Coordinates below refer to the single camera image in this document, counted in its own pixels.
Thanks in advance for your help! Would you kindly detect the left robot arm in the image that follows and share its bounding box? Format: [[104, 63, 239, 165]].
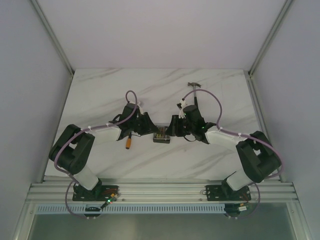
[[49, 103, 158, 201]]

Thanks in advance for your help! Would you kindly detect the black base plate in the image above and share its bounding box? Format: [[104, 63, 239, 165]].
[[205, 185, 252, 202], [72, 185, 119, 202]]

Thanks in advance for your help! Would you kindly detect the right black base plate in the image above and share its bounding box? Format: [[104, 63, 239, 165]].
[[205, 185, 252, 202]]

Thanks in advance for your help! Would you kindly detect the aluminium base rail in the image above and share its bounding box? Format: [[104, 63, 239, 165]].
[[26, 176, 298, 204]]

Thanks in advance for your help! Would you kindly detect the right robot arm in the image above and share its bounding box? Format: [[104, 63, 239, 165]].
[[165, 103, 282, 200]]

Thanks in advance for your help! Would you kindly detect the orange handle screwdriver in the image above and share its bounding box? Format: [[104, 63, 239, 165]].
[[125, 133, 132, 150]]

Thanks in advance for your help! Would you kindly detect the aluminium frame post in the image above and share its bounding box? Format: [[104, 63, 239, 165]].
[[29, 0, 75, 77], [248, 0, 295, 77]]

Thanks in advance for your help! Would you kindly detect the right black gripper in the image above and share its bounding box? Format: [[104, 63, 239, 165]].
[[164, 115, 195, 137]]

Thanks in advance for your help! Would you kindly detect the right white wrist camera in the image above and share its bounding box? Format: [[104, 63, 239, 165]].
[[177, 98, 188, 119]]

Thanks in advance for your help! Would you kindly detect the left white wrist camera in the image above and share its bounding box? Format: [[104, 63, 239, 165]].
[[137, 101, 144, 115]]

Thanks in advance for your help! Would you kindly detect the clear fuse box cover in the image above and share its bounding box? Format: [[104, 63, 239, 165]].
[[152, 124, 172, 141]]

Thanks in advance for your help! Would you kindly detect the left aluminium frame post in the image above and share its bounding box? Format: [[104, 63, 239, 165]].
[[29, 0, 75, 77]]

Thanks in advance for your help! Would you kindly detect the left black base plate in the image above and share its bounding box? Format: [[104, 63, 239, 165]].
[[72, 185, 119, 202]]

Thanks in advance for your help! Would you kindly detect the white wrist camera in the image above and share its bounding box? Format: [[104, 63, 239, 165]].
[[137, 101, 144, 115], [177, 98, 188, 119]]

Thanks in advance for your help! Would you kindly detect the black fuse box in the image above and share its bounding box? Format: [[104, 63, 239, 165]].
[[152, 124, 172, 144]]

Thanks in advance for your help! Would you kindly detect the slotted grey cable duct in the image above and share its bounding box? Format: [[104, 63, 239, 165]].
[[34, 204, 226, 215]]

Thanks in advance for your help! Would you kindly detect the right aluminium frame post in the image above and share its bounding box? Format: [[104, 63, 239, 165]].
[[248, 0, 295, 77]]

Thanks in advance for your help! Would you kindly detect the claw hammer black handle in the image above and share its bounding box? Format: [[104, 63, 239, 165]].
[[187, 82, 202, 107]]

